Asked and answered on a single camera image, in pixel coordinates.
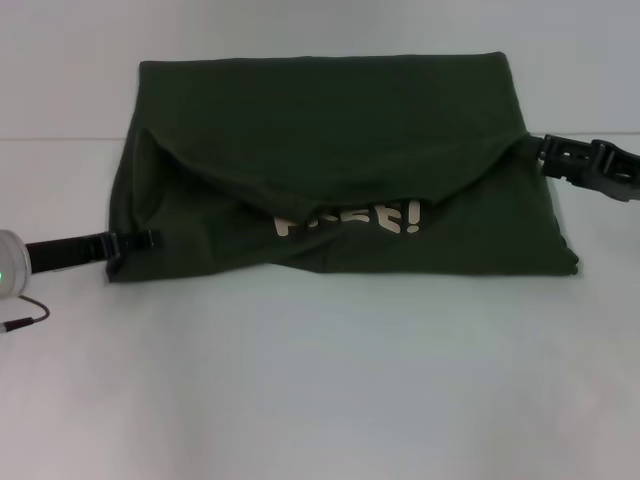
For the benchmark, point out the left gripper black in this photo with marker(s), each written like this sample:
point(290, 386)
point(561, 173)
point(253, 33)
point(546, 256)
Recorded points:
point(65, 254)

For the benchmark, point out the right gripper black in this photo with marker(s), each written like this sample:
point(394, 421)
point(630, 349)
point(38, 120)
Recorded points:
point(625, 175)

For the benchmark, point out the dark green t-shirt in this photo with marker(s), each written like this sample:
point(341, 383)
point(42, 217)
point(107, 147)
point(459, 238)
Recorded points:
point(320, 125)

